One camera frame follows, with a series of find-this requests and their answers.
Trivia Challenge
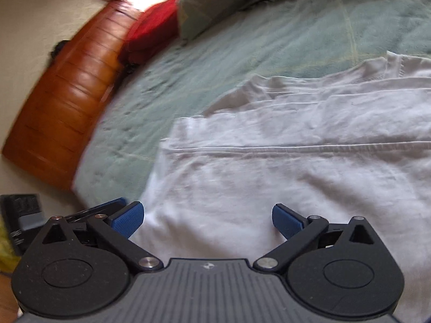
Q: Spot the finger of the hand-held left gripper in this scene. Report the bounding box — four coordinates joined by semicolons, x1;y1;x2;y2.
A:
64;197;128;223

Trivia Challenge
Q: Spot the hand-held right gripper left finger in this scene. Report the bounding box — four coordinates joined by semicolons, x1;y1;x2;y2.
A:
40;201;164;271

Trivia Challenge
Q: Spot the red quilt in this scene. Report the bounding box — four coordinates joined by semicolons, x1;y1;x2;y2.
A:
118;0;182;66

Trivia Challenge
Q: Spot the green plaid bed blanket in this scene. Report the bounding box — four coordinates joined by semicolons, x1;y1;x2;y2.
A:
72;0;431;216

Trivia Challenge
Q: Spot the wooden headboard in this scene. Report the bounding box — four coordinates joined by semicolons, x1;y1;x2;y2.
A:
2;0;142;192

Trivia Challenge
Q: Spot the small dark bundle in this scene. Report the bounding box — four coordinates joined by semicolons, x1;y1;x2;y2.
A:
50;40;68;58

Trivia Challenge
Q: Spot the white printed shirt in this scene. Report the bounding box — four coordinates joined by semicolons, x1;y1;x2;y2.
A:
130;50;431;323

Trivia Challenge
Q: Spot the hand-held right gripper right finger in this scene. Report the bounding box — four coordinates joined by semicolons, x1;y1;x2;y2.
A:
252;203;378;273

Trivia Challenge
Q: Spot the grey green plaid pillow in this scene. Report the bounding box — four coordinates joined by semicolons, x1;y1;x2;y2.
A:
177;0;270;39

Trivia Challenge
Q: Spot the yellow green cloth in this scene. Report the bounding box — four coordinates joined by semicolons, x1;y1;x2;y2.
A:
0;232;21;270

